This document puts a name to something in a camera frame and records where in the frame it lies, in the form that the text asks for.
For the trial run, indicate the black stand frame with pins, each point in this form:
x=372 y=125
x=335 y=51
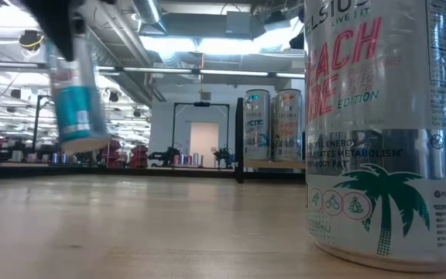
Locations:
x=36 y=124

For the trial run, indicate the red tool cart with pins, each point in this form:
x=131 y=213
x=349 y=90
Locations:
x=110 y=153
x=139 y=157

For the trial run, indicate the small pink background can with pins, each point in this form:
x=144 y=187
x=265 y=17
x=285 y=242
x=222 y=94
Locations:
x=177 y=160
x=189 y=160

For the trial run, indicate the black background robot arm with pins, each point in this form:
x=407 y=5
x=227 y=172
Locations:
x=225 y=155
x=165 y=157

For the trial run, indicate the grey hanging box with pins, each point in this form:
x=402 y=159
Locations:
x=205 y=96

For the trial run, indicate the wooden shelf board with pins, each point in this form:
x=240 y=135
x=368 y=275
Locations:
x=273 y=164

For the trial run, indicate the Celsius Peach Vibe can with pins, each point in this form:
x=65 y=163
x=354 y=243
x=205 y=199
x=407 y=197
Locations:
x=381 y=155

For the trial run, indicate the Celsius Arctic Vibe can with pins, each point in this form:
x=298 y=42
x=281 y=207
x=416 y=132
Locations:
x=256 y=131

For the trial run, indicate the silver teal beverage can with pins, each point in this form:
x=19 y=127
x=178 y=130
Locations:
x=77 y=112

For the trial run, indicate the black gantry frame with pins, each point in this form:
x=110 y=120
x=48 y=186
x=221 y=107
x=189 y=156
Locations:
x=201 y=104

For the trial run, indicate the white Celsius can black lid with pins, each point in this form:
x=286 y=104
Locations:
x=288 y=131

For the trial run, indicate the long ceiling light strip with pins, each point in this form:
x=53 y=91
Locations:
x=207 y=72

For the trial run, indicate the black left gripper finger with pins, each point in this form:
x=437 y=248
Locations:
x=54 y=23

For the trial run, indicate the grey ceiling box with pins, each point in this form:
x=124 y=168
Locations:
x=239 y=23

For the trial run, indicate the black frame rail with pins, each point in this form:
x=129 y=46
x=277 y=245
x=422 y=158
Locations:
x=91 y=172

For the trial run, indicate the small silver background can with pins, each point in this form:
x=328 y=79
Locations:
x=196 y=159

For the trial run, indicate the silver ceiling duct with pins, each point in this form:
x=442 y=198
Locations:
x=147 y=11

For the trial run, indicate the black shelf end panel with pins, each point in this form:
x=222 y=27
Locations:
x=240 y=147

